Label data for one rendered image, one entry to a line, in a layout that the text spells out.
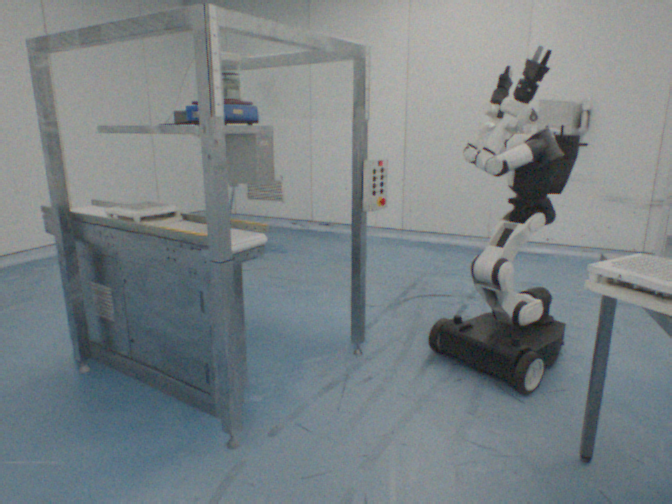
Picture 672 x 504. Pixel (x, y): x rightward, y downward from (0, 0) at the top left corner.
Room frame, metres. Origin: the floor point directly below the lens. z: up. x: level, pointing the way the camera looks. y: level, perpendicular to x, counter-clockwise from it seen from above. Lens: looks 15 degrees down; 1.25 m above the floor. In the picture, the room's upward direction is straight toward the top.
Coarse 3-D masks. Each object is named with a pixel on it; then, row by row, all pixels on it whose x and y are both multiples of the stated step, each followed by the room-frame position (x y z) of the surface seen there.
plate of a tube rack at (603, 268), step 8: (624, 256) 1.32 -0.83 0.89; (632, 256) 1.32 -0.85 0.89; (592, 264) 1.24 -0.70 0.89; (600, 264) 1.24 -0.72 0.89; (608, 264) 1.24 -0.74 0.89; (592, 272) 1.23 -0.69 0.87; (600, 272) 1.21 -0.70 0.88; (608, 272) 1.19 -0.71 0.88; (616, 272) 1.18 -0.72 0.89; (624, 272) 1.17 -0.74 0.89; (632, 272) 1.17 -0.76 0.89; (624, 280) 1.15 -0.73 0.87; (632, 280) 1.14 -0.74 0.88; (640, 280) 1.12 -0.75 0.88; (648, 280) 1.11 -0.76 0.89; (656, 280) 1.10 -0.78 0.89; (664, 280) 1.10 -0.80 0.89; (656, 288) 1.09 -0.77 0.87; (664, 288) 1.07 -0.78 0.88
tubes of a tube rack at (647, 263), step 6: (642, 258) 1.27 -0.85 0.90; (648, 258) 1.27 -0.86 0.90; (654, 258) 1.26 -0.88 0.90; (630, 264) 1.22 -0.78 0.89; (636, 264) 1.21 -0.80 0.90; (642, 264) 1.21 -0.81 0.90; (648, 264) 1.22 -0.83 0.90; (654, 264) 1.21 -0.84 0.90; (660, 264) 1.21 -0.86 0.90; (666, 264) 1.22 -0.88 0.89; (636, 270) 1.19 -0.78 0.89; (648, 270) 1.16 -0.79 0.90; (654, 270) 1.16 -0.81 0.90; (660, 270) 1.16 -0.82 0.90; (666, 270) 1.16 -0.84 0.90
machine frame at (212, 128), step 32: (64, 32) 2.10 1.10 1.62; (96, 32) 1.97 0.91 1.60; (128, 32) 1.86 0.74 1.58; (160, 32) 1.79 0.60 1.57; (32, 64) 2.27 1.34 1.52; (224, 128) 1.68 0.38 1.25; (352, 128) 2.47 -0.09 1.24; (224, 160) 1.67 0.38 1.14; (352, 160) 2.47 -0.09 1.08; (64, 192) 2.29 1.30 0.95; (224, 192) 1.67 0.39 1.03; (352, 192) 2.47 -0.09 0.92; (64, 224) 2.27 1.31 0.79; (224, 224) 1.66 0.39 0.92; (352, 224) 2.47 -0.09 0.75; (64, 256) 2.25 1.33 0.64; (224, 256) 1.65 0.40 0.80; (352, 256) 2.47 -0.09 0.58; (64, 288) 2.28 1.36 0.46; (224, 288) 1.64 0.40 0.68; (352, 288) 2.47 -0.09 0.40; (224, 320) 1.64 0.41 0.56; (352, 320) 2.47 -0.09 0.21; (224, 352) 1.64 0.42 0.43; (224, 384) 1.65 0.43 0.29; (224, 416) 1.65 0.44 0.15
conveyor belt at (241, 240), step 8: (80, 208) 2.60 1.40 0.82; (88, 208) 2.60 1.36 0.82; (96, 208) 2.60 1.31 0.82; (104, 208) 2.62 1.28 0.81; (104, 216) 2.36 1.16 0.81; (104, 224) 2.17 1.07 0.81; (168, 224) 2.16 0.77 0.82; (176, 224) 2.16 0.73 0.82; (184, 224) 2.16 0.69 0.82; (192, 224) 2.15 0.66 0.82; (200, 224) 2.15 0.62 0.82; (144, 232) 2.00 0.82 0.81; (200, 232) 1.98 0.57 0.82; (232, 232) 1.98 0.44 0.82; (240, 232) 1.98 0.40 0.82; (248, 232) 1.98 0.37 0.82; (256, 232) 1.98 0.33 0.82; (184, 240) 1.86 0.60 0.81; (232, 240) 1.84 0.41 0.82; (240, 240) 1.84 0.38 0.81; (248, 240) 1.87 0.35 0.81; (256, 240) 1.90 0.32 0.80; (264, 240) 1.94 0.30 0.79; (232, 248) 1.79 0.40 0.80; (240, 248) 1.82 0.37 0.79; (248, 248) 1.86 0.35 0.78
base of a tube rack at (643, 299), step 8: (600, 280) 1.24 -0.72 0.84; (592, 288) 1.23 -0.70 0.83; (600, 288) 1.21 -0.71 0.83; (608, 288) 1.19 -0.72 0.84; (616, 288) 1.18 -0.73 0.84; (624, 288) 1.18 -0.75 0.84; (632, 288) 1.18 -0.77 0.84; (616, 296) 1.17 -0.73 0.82; (624, 296) 1.15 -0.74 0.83; (632, 296) 1.13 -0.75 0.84; (640, 296) 1.12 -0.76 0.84; (648, 296) 1.12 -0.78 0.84; (656, 296) 1.11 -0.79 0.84; (640, 304) 1.11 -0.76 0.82; (648, 304) 1.10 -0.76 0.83; (656, 304) 1.08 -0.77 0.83; (664, 304) 1.07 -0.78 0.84; (664, 312) 1.06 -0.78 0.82
